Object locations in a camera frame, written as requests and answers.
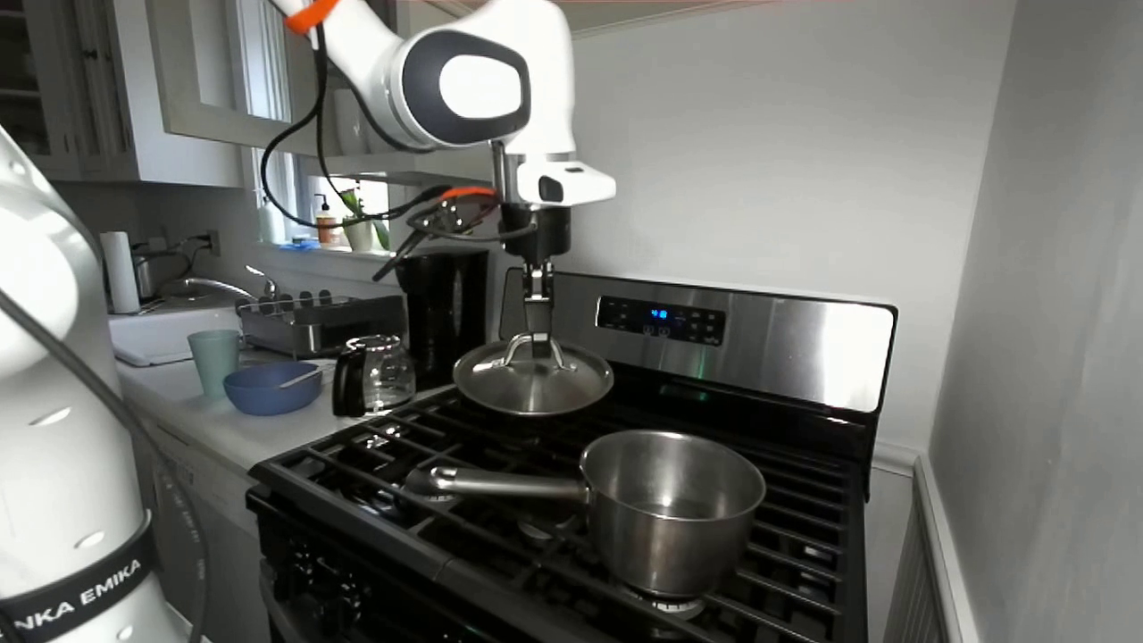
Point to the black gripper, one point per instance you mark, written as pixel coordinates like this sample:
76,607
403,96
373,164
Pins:
536,236

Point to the stainless steel pot lid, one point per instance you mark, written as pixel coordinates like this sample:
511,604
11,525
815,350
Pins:
534,377

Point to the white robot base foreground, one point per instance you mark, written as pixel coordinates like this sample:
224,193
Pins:
76,552

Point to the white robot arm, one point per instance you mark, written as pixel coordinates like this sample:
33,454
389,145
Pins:
496,75

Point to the black coffee maker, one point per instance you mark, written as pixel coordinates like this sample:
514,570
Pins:
449,308

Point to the black gas stove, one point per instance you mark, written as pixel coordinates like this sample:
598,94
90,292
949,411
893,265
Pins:
795,382

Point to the wooden stick utensil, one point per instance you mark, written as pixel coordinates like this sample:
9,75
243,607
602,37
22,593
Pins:
299,380

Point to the kitchen sink faucet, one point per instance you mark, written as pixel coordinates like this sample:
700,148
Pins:
268,288

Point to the stainless steel saucepan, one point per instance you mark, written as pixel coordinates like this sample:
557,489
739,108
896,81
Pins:
668,513

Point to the blue plastic bowl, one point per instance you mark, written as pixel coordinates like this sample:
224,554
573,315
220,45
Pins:
253,386

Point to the teal plastic cup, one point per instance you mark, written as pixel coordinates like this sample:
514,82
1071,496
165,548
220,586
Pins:
217,358

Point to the white paper towel roll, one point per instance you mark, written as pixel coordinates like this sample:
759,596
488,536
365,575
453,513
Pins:
119,274

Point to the white upper cabinet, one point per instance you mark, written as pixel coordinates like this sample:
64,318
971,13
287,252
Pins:
142,92

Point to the glass coffee carafe black handle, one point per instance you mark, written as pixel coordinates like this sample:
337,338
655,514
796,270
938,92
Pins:
373,373

